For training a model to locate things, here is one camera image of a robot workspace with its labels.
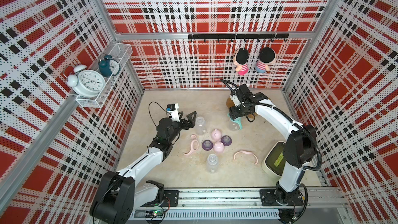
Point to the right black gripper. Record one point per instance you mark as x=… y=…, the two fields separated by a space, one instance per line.
x=234 y=113

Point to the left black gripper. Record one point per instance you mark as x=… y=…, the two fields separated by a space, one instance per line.
x=191 y=123

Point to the pink bottle handle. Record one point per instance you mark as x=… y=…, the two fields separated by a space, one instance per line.
x=194 y=145
x=247 y=154

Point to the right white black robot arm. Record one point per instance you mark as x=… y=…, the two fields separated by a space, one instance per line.
x=301 y=151

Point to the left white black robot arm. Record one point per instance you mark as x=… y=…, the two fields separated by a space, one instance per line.
x=119 y=194

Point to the brown plush toy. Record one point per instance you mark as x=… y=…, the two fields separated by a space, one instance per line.
x=230 y=103

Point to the pink bottle cap upper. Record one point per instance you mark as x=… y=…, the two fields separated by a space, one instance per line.
x=216 y=135

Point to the pink bottle cap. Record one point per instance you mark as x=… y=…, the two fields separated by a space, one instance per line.
x=218 y=147
x=216 y=135

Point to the pink bottle cap lower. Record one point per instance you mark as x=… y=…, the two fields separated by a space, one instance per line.
x=218 y=147

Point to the doll with pink dress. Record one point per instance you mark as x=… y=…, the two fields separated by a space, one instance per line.
x=240 y=61

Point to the white bin green inside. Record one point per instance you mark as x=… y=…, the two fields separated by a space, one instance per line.
x=274 y=162

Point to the doll with striped shirt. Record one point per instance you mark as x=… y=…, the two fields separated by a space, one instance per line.
x=267 y=56

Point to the teal alarm clock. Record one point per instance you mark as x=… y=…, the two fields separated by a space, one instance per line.
x=108 y=66

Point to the green circuit board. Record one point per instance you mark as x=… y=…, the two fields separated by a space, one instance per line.
x=154 y=214

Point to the large white alarm clock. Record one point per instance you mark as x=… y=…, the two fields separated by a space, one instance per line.
x=85 y=82

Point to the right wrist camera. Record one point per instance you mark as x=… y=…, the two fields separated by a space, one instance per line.
x=236 y=99

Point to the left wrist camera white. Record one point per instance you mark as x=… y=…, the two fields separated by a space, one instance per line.
x=172 y=109

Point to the black hook rail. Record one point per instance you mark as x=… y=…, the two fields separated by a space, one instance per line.
x=270 y=36

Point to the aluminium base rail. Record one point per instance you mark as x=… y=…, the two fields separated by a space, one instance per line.
x=315 y=205

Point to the white wire wall shelf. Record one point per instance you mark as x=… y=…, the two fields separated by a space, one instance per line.
x=121 y=53

